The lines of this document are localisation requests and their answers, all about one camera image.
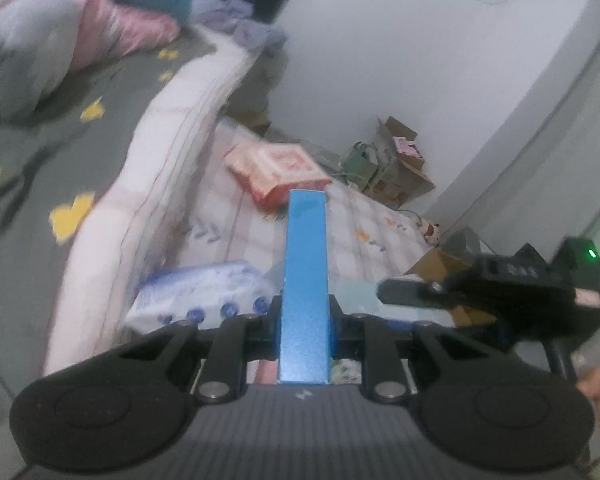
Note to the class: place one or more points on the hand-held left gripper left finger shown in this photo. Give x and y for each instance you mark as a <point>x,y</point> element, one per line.
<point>292,285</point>

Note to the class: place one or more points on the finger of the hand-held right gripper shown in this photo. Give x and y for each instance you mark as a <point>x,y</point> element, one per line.
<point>410,291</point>

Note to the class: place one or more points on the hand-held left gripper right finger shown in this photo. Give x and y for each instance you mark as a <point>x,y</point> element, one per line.
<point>316,285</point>

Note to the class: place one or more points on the brown cardboard box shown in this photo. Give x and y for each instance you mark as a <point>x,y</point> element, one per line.
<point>435,265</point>

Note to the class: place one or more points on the blue white tissue pack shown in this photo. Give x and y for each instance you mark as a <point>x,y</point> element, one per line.
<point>195,290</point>

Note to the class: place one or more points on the small plush toy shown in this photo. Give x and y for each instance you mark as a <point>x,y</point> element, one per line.
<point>431,231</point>

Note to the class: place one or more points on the plaid floor mattress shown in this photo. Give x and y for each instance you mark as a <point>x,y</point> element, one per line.
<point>230,220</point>

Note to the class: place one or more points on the open cardboard box with clutter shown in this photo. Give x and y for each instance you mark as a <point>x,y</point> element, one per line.
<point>405,175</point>

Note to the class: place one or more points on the pink tissue packet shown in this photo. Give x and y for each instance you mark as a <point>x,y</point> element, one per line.
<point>280,165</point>

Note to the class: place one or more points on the green bag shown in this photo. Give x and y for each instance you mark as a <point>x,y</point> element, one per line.
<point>357,162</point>

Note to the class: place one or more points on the white quilted mattress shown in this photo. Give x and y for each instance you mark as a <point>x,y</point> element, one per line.
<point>155,160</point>

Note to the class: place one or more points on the bed with grey sheet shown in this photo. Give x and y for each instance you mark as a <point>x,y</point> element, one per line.
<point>55,160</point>

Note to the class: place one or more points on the purple clothes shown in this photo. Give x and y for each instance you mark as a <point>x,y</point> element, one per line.
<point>230,15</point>

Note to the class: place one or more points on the pink quilt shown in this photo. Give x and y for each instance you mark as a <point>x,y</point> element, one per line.
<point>120,25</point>

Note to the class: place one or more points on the grey pillow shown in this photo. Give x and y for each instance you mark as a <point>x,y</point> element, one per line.
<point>25,60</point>

